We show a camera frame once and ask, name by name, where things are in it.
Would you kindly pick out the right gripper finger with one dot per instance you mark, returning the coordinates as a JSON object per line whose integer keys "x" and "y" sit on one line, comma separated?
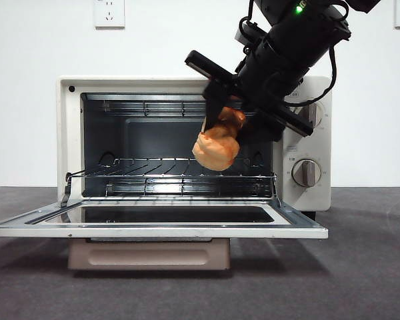
{"x": 260, "y": 131}
{"x": 220, "y": 96}

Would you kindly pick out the orange-brown bread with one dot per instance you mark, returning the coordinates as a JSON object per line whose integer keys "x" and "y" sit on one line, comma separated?
{"x": 216, "y": 153}

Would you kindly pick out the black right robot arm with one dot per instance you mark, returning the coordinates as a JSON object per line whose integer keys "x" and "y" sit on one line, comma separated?
{"x": 306, "y": 30}

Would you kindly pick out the cream oven knob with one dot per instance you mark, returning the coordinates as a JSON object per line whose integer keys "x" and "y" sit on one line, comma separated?
{"x": 306, "y": 173}
{"x": 315, "y": 115}

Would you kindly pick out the cream Toshiba toaster oven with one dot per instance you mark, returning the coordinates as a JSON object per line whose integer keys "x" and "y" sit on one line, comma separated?
{"x": 320, "y": 200}

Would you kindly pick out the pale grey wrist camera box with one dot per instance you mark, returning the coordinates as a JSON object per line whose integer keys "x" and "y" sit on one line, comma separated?
{"x": 239, "y": 35}

